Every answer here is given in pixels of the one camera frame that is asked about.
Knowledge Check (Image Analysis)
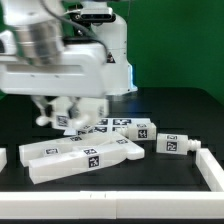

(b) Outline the white left border block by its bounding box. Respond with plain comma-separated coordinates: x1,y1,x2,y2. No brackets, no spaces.
0,148,7,172

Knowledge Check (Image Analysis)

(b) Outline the white front border rail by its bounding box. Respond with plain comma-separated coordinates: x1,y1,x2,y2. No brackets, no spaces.
0,191,224,219

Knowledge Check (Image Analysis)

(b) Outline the white chair seat block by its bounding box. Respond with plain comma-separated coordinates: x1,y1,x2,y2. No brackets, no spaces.
36,97,109,130

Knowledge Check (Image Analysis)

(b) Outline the long chair side piece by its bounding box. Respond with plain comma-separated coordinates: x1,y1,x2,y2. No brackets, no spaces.
29,139,145,184
19,132,128,167

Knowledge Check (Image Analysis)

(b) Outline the flat white tagged base plate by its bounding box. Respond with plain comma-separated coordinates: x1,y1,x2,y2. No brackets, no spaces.
64,118,151,136

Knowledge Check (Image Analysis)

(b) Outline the white border rail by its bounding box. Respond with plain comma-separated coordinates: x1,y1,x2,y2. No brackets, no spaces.
196,148,224,192
0,191,224,219

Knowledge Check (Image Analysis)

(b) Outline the white right border rail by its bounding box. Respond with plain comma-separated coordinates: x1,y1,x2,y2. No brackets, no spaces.
196,148,224,192

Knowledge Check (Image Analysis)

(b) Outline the rear long chair side piece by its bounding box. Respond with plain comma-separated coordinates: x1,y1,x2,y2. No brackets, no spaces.
19,132,128,167

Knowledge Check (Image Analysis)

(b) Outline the front long chair side piece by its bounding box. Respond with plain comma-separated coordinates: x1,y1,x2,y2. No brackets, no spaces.
29,139,145,184

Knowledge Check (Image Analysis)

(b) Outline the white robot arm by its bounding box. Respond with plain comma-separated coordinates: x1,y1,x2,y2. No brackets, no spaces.
0,0,137,130

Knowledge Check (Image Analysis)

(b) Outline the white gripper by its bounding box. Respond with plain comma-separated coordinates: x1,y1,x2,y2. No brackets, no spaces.
0,43,106,128

